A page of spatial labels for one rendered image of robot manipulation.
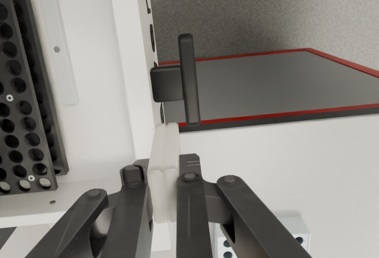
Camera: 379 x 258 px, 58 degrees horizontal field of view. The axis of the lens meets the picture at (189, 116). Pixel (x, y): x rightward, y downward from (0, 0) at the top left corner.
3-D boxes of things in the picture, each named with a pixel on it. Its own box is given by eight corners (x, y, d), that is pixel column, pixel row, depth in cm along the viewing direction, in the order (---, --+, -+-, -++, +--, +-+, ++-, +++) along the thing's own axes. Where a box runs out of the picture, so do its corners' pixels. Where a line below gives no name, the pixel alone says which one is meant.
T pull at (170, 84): (192, 32, 27) (193, 34, 25) (200, 121, 29) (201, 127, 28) (146, 36, 27) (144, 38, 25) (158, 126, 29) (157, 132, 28)
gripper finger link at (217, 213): (177, 202, 15) (245, 195, 15) (178, 154, 20) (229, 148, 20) (181, 230, 16) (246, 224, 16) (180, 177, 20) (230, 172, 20)
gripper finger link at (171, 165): (162, 171, 16) (177, 169, 16) (166, 122, 23) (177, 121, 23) (168, 223, 17) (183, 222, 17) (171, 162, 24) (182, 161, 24)
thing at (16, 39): (7, -20, 26) (3, -20, 25) (58, 187, 31) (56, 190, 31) (-17, -18, 26) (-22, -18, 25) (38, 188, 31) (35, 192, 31)
